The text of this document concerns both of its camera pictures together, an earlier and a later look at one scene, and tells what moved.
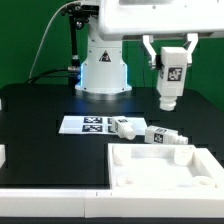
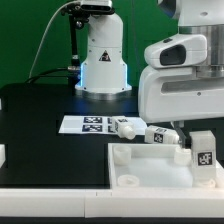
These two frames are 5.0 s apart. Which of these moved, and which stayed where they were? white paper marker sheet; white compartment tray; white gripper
Moved: white gripper
Stayed: white paper marker sheet; white compartment tray
